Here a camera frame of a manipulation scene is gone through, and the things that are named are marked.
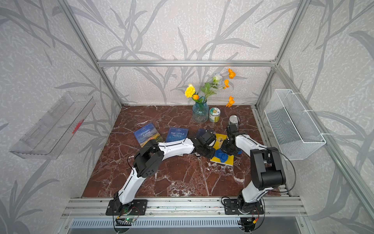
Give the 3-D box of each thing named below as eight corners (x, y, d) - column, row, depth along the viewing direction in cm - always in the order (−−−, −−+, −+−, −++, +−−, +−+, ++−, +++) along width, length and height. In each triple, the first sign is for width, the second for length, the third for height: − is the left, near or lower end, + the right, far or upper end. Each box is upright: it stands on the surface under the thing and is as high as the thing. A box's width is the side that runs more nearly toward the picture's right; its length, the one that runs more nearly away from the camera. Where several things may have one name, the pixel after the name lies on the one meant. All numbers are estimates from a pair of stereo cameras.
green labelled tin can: (209, 122, 112) (210, 115, 105) (208, 115, 117) (209, 107, 110) (219, 122, 112) (221, 115, 105) (218, 115, 117) (219, 107, 110)
